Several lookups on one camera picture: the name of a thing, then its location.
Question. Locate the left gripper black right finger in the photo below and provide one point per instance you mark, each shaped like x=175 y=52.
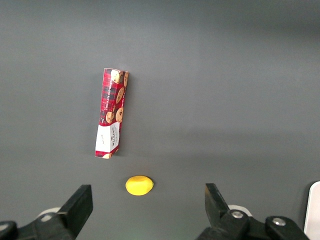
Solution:
x=230 y=220

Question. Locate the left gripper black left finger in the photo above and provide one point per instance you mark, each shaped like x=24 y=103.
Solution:
x=70 y=215

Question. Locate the white tray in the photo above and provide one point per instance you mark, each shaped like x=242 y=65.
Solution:
x=313 y=207

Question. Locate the yellow lemon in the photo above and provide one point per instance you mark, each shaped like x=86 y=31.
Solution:
x=139 y=185

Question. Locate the red tartan cookie box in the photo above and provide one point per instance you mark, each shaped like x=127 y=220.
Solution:
x=112 y=112

